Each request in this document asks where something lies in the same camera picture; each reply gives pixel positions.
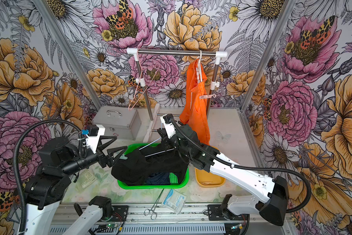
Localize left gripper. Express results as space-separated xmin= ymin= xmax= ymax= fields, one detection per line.
xmin=62 ymin=136 xmax=128 ymax=175

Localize black shorts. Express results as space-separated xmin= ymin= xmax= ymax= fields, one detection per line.
xmin=111 ymin=142 xmax=191 ymax=186

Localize blue hanger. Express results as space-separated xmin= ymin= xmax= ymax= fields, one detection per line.
xmin=139 ymin=137 xmax=175 ymax=158

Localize navy blue shorts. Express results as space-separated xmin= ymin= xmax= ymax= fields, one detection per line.
xmin=145 ymin=172 xmax=171 ymax=186

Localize pink hanger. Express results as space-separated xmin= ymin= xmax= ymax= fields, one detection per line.
xmin=127 ymin=48 xmax=151 ymax=111

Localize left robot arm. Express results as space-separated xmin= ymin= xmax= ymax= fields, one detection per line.
xmin=13 ymin=136 xmax=128 ymax=235

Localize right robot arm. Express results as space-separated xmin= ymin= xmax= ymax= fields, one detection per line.
xmin=157 ymin=125 xmax=289 ymax=226

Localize orange shorts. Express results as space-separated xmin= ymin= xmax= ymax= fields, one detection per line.
xmin=180 ymin=60 xmax=210 ymax=145

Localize white hanger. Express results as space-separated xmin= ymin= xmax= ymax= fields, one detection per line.
xmin=196 ymin=50 xmax=203 ymax=83

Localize yellow plastic tray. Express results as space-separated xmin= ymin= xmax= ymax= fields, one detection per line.
xmin=195 ymin=169 xmax=226 ymax=188

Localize green plastic basket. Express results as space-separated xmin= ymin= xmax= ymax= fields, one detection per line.
xmin=117 ymin=143 xmax=190 ymax=190

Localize silver metal case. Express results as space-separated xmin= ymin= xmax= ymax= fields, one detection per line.
xmin=92 ymin=106 xmax=141 ymax=140

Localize surgical mask packet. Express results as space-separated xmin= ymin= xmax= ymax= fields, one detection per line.
xmin=162 ymin=189 xmax=187 ymax=214

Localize pink clothespin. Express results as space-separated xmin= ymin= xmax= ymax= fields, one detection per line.
xmin=199 ymin=94 xmax=216 ymax=99

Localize metal surgical scissors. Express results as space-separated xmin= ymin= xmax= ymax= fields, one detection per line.
xmin=144 ymin=189 xmax=164 ymax=220

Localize clothes rack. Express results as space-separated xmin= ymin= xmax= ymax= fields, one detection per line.
xmin=126 ymin=48 xmax=228 ymax=116

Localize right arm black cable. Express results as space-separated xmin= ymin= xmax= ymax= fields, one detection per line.
xmin=167 ymin=114 xmax=312 ymax=213

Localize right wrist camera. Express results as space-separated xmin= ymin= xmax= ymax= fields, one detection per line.
xmin=160 ymin=114 xmax=176 ymax=139

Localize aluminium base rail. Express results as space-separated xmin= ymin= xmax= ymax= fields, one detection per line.
xmin=51 ymin=202 xmax=294 ymax=235

